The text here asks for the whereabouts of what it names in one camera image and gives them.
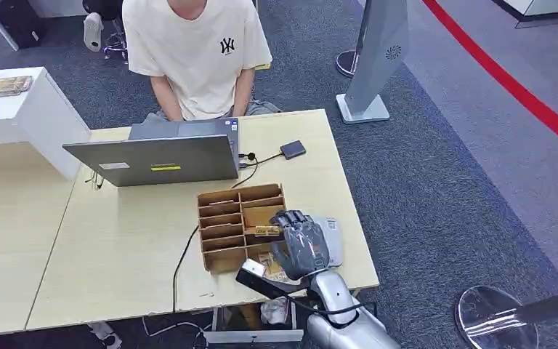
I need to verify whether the white crumpled bag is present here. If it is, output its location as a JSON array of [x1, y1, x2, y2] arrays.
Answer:
[[260, 297, 290, 326]]

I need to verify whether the dark external drive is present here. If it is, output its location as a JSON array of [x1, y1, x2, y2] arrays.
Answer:
[[279, 140, 308, 161]]

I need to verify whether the chrome round stanchion base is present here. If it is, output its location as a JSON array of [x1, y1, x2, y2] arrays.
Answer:
[[454, 285, 541, 349]]

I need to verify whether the dark round stanchion base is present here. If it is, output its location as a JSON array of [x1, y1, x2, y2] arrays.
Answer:
[[335, 48, 360, 79]]

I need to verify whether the white shoe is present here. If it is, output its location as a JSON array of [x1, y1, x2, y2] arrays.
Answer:
[[82, 12, 105, 53]]

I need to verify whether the chair base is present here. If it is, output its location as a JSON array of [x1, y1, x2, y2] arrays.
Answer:
[[102, 31, 129, 63]]

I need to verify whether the black drive cable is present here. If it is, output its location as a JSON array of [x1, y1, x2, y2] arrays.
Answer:
[[238, 151, 285, 170]]

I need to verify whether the white cabinet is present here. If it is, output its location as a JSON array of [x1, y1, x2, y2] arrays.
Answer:
[[0, 66, 92, 182]]

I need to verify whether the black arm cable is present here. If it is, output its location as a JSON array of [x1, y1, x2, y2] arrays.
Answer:
[[259, 283, 379, 318]]

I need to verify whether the thin cable loop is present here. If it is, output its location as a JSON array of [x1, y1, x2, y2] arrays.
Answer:
[[84, 171, 105, 190]]

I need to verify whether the black box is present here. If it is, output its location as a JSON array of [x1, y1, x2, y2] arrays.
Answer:
[[0, 0, 48, 49]]

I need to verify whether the black stanchion pole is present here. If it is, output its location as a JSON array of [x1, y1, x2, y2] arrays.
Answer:
[[514, 286, 558, 325]]

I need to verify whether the grey laptop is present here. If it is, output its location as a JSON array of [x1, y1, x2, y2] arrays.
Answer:
[[62, 116, 240, 188]]

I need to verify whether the wooden card box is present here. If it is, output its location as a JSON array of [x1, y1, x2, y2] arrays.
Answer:
[[196, 183, 291, 276]]

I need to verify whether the stack of yellow cards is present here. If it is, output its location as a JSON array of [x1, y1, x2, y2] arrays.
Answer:
[[0, 75, 34, 100]]

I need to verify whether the white floor cable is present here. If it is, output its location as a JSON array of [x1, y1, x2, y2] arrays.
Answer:
[[141, 316, 209, 339]]

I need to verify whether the grey under-desk tray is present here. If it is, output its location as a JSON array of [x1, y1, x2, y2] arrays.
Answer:
[[203, 300, 305, 345]]

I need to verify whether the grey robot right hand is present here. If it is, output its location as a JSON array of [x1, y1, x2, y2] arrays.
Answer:
[[271, 209, 331, 282]]

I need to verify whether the white card reader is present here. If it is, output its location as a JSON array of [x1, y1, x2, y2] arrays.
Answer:
[[310, 214, 344, 269]]

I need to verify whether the white power adapter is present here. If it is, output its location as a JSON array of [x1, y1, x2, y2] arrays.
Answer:
[[87, 322, 123, 349]]

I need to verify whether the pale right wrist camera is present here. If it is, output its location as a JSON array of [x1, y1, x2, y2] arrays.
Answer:
[[235, 257, 268, 286]]

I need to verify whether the person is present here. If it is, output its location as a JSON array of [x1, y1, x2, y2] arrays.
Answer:
[[121, 0, 283, 123]]

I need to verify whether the dark platform base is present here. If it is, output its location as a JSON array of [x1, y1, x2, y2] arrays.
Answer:
[[491, 0, 558, 29]]

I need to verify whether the grey kiosk stand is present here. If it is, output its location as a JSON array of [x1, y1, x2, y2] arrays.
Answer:
[[335, 0, 411, 126]]

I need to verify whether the long black desk cable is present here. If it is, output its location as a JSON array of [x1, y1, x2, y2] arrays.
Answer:
[[171, 156, 261, 316]]

